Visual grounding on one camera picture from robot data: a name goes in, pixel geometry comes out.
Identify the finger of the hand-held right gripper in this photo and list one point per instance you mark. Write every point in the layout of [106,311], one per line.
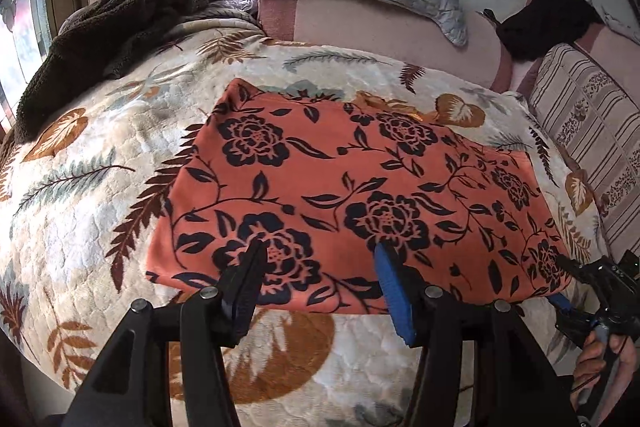
[575,274]
[567,314]

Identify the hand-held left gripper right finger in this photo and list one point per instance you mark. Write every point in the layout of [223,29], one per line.
[395,302]

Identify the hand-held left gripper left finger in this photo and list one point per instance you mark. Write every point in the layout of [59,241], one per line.
[245,287]

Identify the orange floral shirt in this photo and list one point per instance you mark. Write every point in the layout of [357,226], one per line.
[350,187]

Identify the person's right hand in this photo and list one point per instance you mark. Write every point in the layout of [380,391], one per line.
[590,359]

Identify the striped floral cushion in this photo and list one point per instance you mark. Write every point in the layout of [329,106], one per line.
[595,122]

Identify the leaf print blanket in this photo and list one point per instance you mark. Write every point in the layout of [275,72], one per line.
[100,217]

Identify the black garment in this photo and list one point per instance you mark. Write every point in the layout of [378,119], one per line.
[545,27]

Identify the dark brown fleece cloth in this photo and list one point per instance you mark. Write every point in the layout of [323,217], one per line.
[100,37]

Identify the window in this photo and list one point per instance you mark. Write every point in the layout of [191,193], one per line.
[22,42]

